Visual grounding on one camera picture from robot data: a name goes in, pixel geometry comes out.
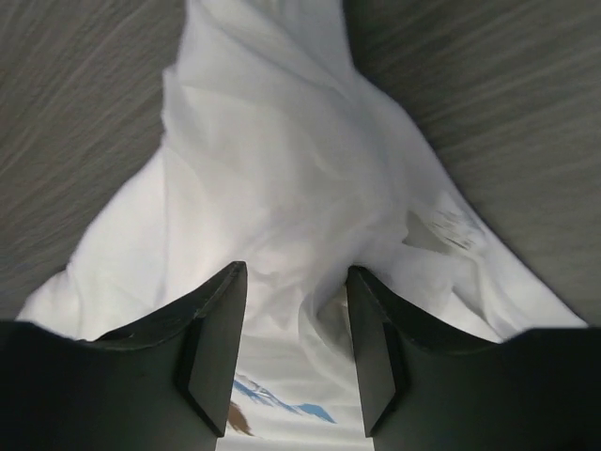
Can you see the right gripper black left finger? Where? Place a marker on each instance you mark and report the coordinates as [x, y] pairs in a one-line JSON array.
[[163, 382]]

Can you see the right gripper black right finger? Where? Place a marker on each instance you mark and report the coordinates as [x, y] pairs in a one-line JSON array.
[[425, 385]]

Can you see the white printed t-shirt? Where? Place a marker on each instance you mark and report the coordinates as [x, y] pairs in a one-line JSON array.
[[278, 154]]

